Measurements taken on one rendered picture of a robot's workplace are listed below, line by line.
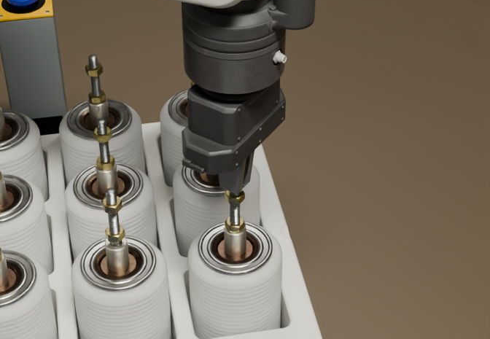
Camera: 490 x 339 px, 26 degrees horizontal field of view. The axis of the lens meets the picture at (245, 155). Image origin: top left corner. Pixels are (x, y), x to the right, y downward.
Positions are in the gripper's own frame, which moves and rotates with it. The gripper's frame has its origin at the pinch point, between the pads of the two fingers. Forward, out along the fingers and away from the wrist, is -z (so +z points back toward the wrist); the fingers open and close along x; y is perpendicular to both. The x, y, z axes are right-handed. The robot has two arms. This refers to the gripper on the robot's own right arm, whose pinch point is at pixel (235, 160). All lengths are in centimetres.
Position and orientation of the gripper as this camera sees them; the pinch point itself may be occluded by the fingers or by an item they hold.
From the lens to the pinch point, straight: 99.7
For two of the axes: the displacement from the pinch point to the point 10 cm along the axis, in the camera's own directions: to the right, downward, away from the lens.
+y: 8.4, 3.5, -4.1
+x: -5.4, 5.4, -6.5
